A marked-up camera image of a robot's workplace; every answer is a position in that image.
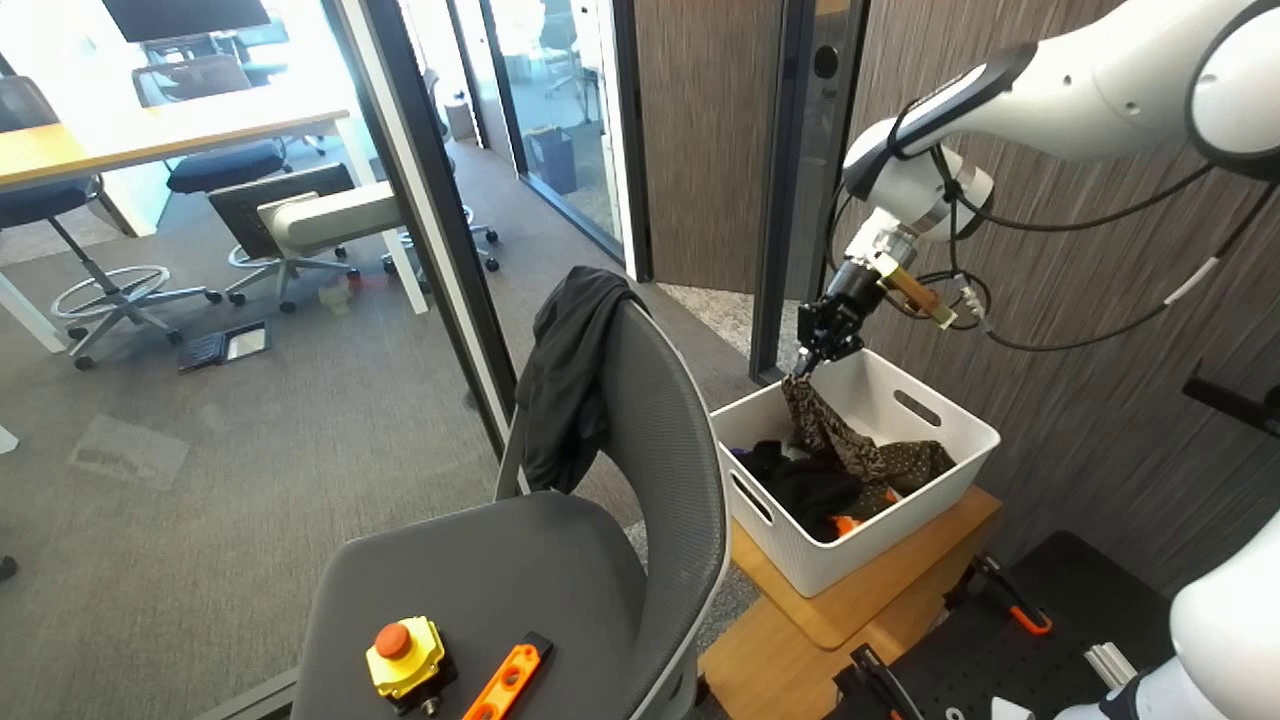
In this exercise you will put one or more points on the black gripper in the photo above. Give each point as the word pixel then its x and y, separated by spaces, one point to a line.
pixel 842 312

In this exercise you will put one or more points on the leopard print cloth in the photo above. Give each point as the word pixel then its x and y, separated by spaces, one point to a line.
pixel 827 431

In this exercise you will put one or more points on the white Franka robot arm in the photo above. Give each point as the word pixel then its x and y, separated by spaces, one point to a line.
pixel 1093 80

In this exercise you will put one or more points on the black cloth in bin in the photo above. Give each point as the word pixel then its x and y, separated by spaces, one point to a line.
pixel 803 486

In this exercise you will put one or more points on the orange cloth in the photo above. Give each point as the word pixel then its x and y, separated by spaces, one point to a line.
pixel 844 527

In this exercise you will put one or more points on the black cloth on chair backrest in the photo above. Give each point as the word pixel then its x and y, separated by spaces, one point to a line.
pixel 564 372

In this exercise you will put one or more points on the grey plastic chair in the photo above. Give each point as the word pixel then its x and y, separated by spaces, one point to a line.
pixel 504 586

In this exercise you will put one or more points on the beige seat office chair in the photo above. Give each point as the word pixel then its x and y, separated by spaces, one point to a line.
pixel 327 218

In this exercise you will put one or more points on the blue office chair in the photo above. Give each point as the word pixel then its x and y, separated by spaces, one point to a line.
pixel 41 201

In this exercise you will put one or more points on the white plastic bin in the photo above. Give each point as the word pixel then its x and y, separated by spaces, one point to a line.
pixel 827 561

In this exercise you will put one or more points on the black mat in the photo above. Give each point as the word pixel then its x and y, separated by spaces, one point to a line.
pixel 1081 586

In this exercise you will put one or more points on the orange spirit level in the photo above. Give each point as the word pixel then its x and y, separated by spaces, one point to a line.
pixel 504 680

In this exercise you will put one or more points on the yellow emergency stop button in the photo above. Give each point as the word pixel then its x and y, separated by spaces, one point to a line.
pixel 405 658

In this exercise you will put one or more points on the wooden office desk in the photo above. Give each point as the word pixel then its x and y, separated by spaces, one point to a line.
pixel 134 145

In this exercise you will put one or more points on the black computer monitor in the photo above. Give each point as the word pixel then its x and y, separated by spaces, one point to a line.
pixel 185 15

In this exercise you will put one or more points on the yellow wrist camera mount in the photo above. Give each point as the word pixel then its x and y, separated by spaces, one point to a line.
pixel 919 296

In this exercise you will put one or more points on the black door frame post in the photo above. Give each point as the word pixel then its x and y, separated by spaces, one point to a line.
pixel 426 215

